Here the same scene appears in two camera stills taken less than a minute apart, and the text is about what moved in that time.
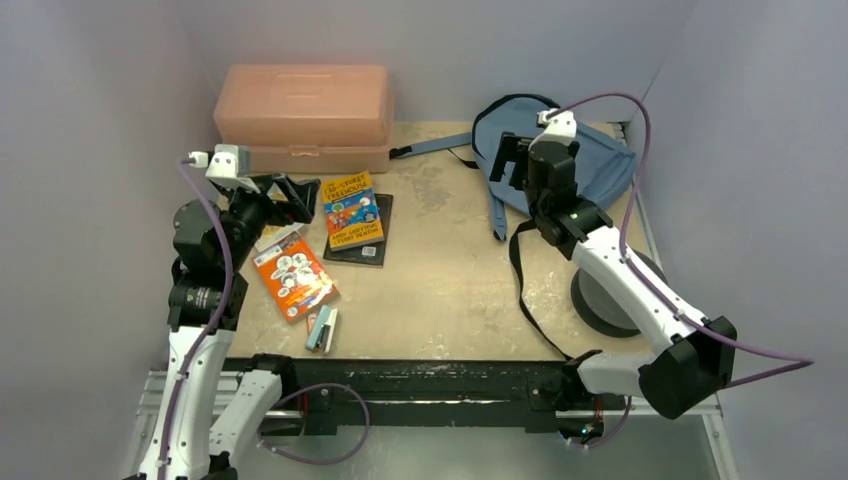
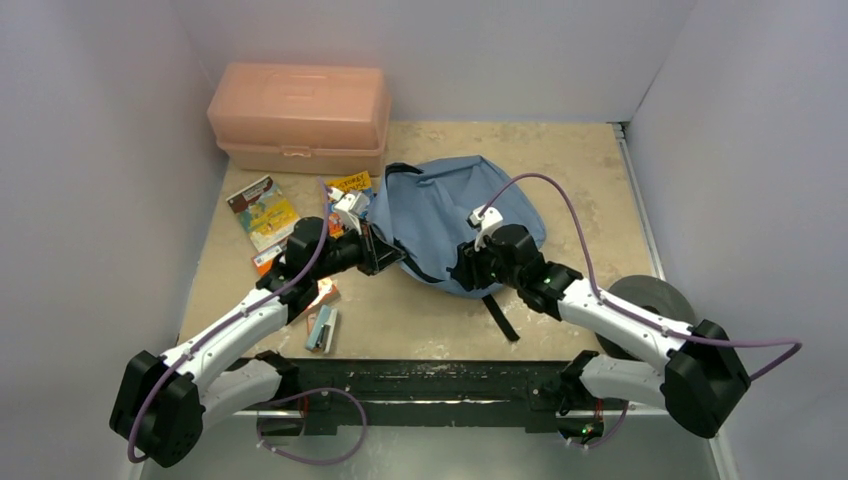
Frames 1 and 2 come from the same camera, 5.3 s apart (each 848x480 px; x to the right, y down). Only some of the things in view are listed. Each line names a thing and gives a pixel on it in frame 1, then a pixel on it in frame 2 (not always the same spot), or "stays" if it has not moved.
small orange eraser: (311, 321) stays
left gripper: (300, 196) → (378, 254)
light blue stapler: (321, 335) stays
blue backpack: (604, 157) → (420, 213)
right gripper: (519, 159) → (465, 270)
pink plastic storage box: (307, 118) stays
